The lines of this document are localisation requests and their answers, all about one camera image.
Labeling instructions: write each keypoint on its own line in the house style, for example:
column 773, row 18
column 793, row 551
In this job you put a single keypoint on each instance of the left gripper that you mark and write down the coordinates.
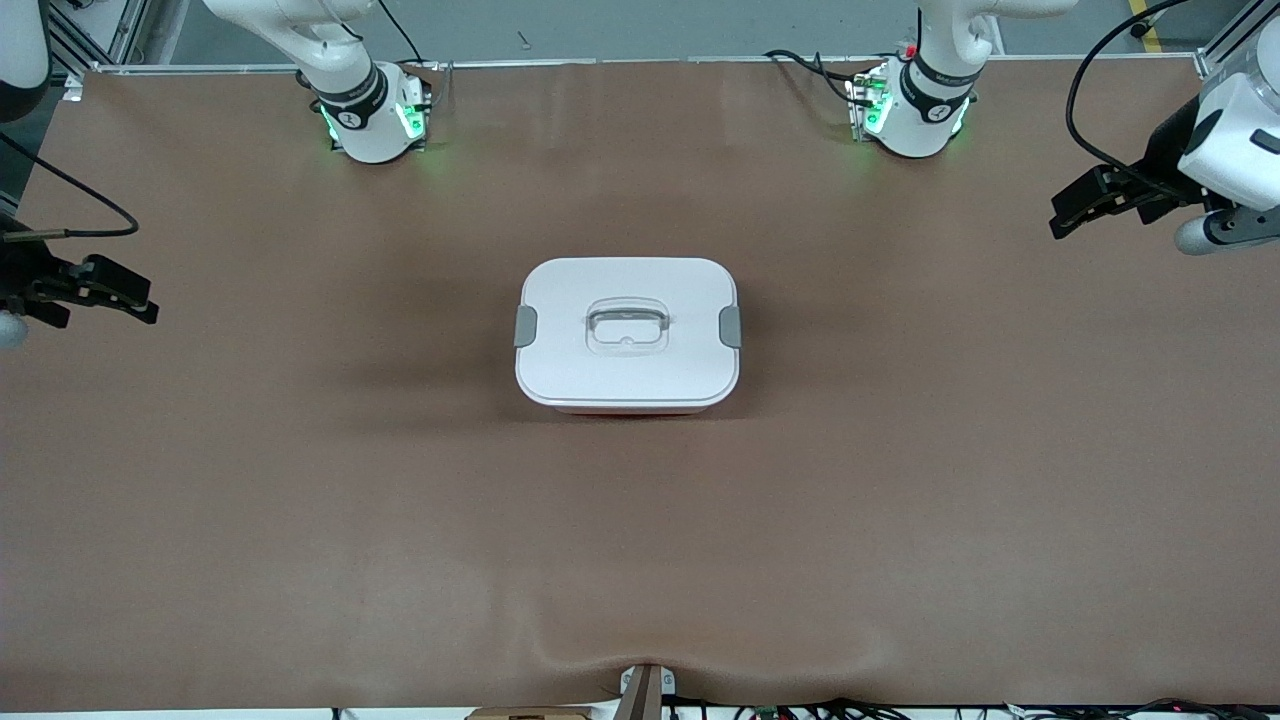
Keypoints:
column 1167, row 152

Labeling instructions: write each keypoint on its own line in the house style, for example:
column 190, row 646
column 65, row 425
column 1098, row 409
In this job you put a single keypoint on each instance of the metal mat clamp bracket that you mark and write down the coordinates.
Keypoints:
column 645, row 690

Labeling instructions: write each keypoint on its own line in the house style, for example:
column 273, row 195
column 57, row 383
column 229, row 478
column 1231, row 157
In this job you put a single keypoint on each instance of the pink plastic box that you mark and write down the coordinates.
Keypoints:
column 630, row 410

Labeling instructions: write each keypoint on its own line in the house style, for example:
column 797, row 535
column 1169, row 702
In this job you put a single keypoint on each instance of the aluminium frame post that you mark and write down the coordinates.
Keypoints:
column 1235, row 35
column 130, row 30

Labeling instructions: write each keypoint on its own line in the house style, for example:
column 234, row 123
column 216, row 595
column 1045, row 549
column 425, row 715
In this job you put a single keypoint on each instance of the white box lid grey latches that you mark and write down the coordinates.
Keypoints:
column 570, row 370

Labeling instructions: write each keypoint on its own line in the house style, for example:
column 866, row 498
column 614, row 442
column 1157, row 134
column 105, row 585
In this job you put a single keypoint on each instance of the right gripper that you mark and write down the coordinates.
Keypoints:
column 22, row 270

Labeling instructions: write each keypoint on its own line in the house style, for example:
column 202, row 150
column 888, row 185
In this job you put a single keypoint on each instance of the brown table mat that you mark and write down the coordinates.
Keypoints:
column 640, row 550

